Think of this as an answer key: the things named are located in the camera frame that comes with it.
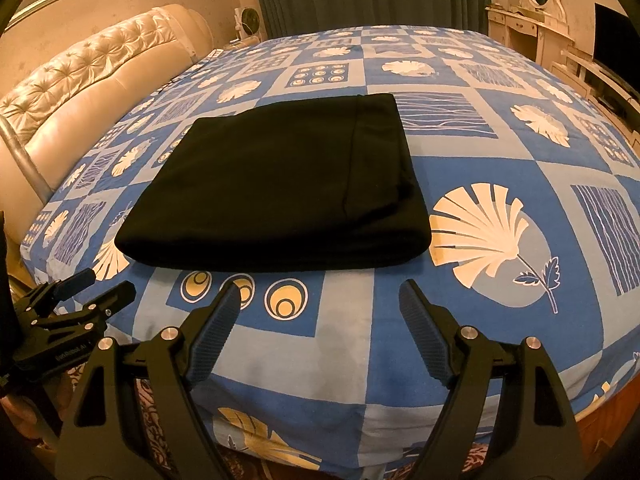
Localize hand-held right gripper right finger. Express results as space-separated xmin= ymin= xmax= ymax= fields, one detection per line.
xmin=398 ymin=280 xmax=581 ymax=480

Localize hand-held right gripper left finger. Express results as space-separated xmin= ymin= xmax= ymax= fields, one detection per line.
xmin=59 ymin=280 xmax=242 ymax=480

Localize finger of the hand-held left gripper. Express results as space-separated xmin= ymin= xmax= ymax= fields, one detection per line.
xmin=82 ymin=280 xmax=137 ymax=318
xmin=47 ymin=267 xmax=97 ymax=297

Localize black pants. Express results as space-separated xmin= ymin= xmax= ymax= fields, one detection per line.
xmin=114 ymin=93 xmax=433 ymax=273

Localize blue patterned bed sheet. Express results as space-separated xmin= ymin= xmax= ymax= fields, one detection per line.
xmin=20 ymin=24 xmax=640 ymax=471

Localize beige tufted headboard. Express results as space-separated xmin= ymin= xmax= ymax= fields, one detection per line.
xmin=0 ymin=3 xmax=215 ymax=243

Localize white desk fan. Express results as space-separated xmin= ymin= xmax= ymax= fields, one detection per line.
xmin=233 ymin=6 xmax=262 ymax=43

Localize white television stand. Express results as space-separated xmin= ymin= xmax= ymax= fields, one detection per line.
xmin=552 ymin=47 xmax=640 ymax=136

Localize white dressing table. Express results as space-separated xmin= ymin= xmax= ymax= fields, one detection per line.
xmin=484 ymin=2 xmax=571 ymax=68

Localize black flat television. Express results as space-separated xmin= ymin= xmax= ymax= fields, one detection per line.
xmin=592 ymin=2 xmax=640 ymax=81

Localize grey metal bed rail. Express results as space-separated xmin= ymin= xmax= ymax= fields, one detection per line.
xmin=0 ymin=115 xmax=53 ymax=201

